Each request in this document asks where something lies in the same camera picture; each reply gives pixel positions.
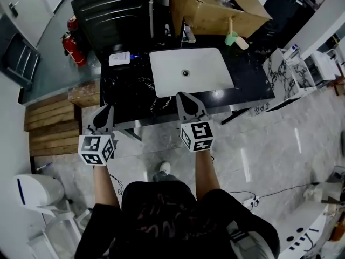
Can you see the person's white shoe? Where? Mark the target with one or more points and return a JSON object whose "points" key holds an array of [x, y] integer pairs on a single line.
{"points": [[165, 167]]}

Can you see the black slatted cabinet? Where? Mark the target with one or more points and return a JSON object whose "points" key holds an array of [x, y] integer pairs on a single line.
{"points": [[113, 12]]}

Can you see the white marbled cabinet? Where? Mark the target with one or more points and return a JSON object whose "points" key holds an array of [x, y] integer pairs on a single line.
{"points": [[285, 77]]}

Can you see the chrome faucet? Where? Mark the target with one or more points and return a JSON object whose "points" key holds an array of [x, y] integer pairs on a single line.
{"points": [[188, 35]]}

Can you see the white storage box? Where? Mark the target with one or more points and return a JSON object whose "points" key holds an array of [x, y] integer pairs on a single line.
{"points": [[322, 66]]}

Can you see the person's left forearm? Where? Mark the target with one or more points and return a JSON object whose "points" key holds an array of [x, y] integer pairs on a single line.
{"points": [[105, 185]]}

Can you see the metal sink drain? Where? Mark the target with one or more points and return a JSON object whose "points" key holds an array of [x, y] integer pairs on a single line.
{"points": [[185, 73]]}

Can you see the black marble sink counter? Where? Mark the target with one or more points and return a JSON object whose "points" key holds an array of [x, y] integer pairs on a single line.
{"points": [[126, 90]]}

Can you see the person's black shirt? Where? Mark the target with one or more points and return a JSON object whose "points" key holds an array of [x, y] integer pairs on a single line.
{"points": [[172, 220]]}

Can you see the small red fire extinguisher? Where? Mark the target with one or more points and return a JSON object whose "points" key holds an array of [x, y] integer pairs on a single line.
{"points": [[72, 23]]}

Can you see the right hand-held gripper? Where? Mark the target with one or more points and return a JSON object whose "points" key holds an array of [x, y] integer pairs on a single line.
{"points": [[198, 136]]}

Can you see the large cardboard box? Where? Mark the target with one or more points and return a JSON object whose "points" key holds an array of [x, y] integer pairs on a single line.
{"points": [[215, 15]]}

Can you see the white rectangular sink basin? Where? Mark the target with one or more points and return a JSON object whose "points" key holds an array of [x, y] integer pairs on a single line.
{"points": [[205, 69]]}

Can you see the person's right forearm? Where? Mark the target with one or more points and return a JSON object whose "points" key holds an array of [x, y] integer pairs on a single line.
{"points": [[206, 174]]}

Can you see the grey metal rack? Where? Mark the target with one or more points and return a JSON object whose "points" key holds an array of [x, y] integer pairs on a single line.
{"points": [[21, 59]]}

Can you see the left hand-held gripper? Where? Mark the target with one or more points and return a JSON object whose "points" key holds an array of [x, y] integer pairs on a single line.
{"points": [[93, 146]]}

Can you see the white curved appliance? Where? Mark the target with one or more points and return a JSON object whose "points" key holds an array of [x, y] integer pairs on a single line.
{"points": [[302, 231]]}

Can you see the white bottle with blue cap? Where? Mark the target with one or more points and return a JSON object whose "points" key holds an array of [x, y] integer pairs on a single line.
{"points": [[120, 58]]}

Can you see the large red fire extinguisher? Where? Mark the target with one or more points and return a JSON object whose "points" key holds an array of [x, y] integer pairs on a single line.
{"points": [[75, 51]]}

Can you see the green plastic cup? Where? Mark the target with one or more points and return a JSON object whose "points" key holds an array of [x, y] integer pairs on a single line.
{"points": [[230, 39]]}

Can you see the blue and white pen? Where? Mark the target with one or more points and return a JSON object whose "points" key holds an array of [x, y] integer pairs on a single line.
{"points": [[44, 166]]}

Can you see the white plastic chair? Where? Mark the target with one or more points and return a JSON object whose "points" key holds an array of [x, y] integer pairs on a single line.
{"points": [[59, 225]]}

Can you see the white toilet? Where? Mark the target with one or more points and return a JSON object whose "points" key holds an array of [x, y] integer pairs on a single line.
{"points": [[37, 189]]}

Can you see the white power strip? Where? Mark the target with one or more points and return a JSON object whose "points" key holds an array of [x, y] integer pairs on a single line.
{"points": [[252, 200]]}

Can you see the white drain pipe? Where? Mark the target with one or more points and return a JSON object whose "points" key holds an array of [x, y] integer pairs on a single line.
{"points": [[152, 12]]}

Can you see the person's grey trouser leg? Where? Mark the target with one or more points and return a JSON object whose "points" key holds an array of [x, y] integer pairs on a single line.
{"points": [[164, 176]]}

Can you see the wooden pallet steps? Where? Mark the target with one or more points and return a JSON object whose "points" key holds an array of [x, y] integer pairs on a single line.
{"points": [[51, 125]]}

